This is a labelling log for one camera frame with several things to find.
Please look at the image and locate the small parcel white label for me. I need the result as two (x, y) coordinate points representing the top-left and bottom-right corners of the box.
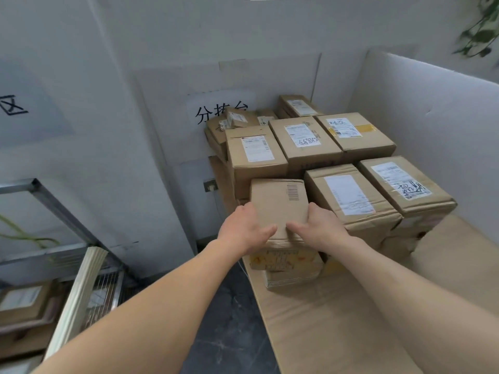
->
(0, 282), (55, 328)

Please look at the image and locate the white partition board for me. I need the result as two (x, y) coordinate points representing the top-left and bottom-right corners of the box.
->
(347, 49), (499, 277)

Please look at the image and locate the person's right hand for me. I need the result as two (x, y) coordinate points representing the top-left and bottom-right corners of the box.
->
(286, 202), (367, 255)

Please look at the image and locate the person's right forearm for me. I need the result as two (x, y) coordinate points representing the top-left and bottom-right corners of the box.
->
(331, 237), (499, 374)

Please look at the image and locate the yellow-green rope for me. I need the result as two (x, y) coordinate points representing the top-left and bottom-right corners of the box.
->
(0, 213), (59, 248)

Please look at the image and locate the metal wire cage cart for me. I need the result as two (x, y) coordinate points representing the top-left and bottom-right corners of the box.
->
(0, 178), (137, 374)

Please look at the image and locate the parcel with long label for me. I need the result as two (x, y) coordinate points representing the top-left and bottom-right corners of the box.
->
(304, 164), (403, 246)

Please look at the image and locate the green potted trailing plant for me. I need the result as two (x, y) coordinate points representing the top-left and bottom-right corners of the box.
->
(452, 0), (499, 59)

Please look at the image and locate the barcode printed medium cardboard box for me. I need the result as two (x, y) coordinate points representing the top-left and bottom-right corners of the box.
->
(248, 178), (325, 272)

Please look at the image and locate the pile of parcels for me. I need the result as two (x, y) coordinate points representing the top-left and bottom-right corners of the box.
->
(204, 94), (459, 289)

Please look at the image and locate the person's left hand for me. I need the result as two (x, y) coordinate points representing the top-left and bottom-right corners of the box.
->
(216, 201), (278, 258)

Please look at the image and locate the large labelled cardboard box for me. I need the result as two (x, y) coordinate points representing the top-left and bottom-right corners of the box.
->
(0, 325), (57, 361)

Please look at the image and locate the person's left forearm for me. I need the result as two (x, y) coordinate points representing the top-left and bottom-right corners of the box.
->
(33, 239), (250, 374)

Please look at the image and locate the parcel with handwritten label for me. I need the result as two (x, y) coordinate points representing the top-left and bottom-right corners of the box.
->
(358, 155), (459, 230)

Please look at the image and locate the wall sign with black characters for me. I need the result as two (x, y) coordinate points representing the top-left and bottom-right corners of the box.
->
(0, 60), (75, 146)

